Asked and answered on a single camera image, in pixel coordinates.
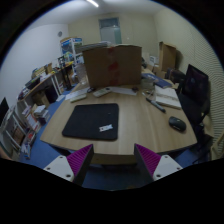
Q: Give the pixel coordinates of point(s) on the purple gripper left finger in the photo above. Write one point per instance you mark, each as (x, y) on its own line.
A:
(73, 167)

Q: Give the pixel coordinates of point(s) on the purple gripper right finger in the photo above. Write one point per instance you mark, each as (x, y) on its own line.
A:
(154, 166)

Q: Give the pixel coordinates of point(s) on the black computer mouse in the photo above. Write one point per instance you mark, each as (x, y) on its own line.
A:
(177, 124)

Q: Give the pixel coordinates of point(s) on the black mouse pad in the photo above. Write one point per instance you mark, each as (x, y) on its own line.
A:
(85, 121)

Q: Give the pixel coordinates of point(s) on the white label sticker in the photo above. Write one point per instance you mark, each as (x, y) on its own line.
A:
(105, 128)

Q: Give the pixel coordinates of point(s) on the black marker pen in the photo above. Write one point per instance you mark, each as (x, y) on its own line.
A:
(156, 105)

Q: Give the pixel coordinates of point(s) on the white keyboard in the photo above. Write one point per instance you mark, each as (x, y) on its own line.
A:
(78, 98)

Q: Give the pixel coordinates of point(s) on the open white notebook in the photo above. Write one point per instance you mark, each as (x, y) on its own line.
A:
(167, 97)

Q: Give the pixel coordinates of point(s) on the wooden side desk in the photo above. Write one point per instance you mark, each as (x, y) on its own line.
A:
(51, 77)

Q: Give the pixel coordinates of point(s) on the white paper sheet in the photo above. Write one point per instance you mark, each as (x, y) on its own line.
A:
(121, 90)

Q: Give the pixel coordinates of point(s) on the black office chair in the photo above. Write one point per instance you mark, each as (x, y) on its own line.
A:
(194, 96)

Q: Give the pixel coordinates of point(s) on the white remote control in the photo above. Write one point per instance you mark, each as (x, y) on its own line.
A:
(102, 92)

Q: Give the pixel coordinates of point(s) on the blue book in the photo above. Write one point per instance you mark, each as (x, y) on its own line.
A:
(157, 80)

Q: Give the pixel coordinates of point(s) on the large cardboard box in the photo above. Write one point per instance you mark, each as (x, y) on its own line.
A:
(113, 66)

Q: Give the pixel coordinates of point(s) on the folded cardboard box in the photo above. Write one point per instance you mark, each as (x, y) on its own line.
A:
(167, 56)

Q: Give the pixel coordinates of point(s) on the colourful printed box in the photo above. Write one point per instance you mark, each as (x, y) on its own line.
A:
(69, 49)

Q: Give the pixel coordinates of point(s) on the ceiling light strip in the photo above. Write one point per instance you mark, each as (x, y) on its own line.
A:
(93, 3)

